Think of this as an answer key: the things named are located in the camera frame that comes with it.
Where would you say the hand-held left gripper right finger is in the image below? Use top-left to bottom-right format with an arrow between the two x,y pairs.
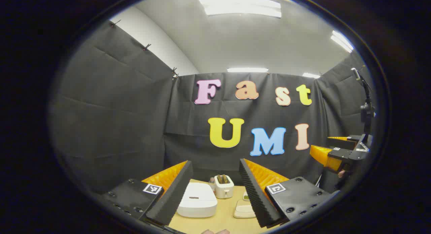
239,158 -> 337,228

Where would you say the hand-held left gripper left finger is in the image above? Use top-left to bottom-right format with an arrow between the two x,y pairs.
101,160 -> 194,227

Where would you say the white rice cooker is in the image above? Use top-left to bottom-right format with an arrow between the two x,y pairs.
176,182 -> 218,218

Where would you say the white toaster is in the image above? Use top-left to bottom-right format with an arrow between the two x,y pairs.
214,175 -> 234,199

